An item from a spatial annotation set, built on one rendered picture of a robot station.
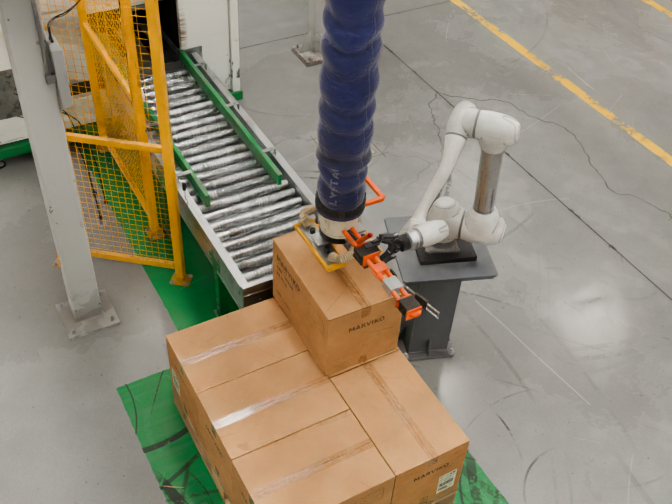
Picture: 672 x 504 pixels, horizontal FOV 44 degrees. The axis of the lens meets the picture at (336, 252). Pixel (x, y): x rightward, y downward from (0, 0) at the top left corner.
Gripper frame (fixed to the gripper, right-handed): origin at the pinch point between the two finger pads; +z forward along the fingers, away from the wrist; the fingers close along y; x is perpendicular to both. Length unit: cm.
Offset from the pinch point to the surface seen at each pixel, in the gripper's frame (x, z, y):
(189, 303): 118, 44, 123
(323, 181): 25.2, 9.2, -25.7
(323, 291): 13.0, 13.2, 28.7
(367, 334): -4.3, -2.0, 48.7
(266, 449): -28, 62, 69
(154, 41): 137, 42, -42
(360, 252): 1.2, 2.8, -1.8
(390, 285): -21.5, 1.5, -1.6
